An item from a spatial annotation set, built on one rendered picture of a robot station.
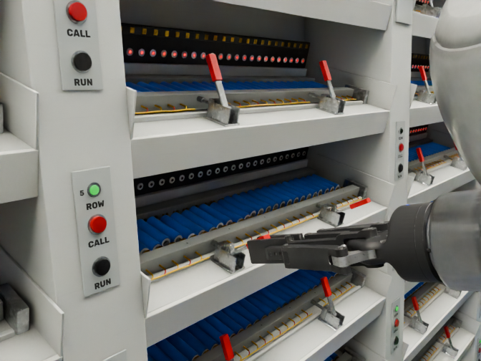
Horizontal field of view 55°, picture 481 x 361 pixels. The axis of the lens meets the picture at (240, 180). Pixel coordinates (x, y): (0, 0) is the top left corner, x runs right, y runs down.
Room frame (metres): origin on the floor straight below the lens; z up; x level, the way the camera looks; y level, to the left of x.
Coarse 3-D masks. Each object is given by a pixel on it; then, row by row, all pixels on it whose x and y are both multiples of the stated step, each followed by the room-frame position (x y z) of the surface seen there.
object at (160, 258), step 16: (336, 192) 0.88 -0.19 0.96; (352, 192) 0.91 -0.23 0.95; (288, 208) 0.77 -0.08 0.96; (304, 208) 0.79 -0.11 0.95; (336, 208) 0.84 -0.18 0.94; (240, 224) 0.68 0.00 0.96; (256, 224) 0.69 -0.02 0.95; (272, 224) 0.72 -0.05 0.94; (192, 240) 0.61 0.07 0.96; (208, 240) 0.62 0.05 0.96; (224, 240) 0.64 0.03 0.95; (240, 240) 0.65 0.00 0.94; (144, 256) 0.55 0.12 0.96; (160, 256) 0.55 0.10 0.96; (176, 256) 0.58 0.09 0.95; (192, 256) 0.60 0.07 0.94; (144, 272) 0.54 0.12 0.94
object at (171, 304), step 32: (320, 160) 1.02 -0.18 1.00; (160, 192) 0.71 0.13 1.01; (192, 192) 0.76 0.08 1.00; (384, 192) 0.92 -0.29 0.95; (320, 224) 0.78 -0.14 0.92; (352, 224) 0.81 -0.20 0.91; (160, 288) 0.53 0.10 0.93; (192, 288) 0.54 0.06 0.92; (224, 288) 0.56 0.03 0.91; (256, 288) 0.62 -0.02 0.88; (160, 320) 0.49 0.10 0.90; (192, 320) 0.53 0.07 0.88
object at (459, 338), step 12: (456, 312) 1.47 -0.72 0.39; (444, 324) 1.42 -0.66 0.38; (456, 324) 1.45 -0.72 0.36; (468, 324) 1.44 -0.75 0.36; (444, 336) 1.40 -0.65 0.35; (456, 336) 1.41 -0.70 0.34; (468, 336) 1.42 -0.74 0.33; (432, 348) 1.33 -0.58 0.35; (444, 348) 1.32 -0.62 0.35; (456, 348) 1.31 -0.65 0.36; (468, 348) 1.41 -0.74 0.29; (420, 360) 1.24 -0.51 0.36; (432, 360) 1.27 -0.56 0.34; (444, 360) 1.28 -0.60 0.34; (456, 360) 1.29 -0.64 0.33
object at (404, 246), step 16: (400, 208) 0.43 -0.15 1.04; (416, 208) 0.42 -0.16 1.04; (400, 224) 0.41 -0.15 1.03; (416, 224) 0.40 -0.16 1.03; (352, 240) 0.45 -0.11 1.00; (368, 240) 0.43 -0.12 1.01; (384, 240) 0.42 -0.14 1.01; (400, 240) 0.40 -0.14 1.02; (416, 240) 0.39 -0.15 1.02; (384, 256) 0.41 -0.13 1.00; (400, 256) 0.40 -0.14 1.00; (416, 256) 0.39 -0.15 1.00; (400, 272) 0.41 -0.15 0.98; (416, 272) 0.40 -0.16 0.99; (432, 272) 0.39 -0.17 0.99
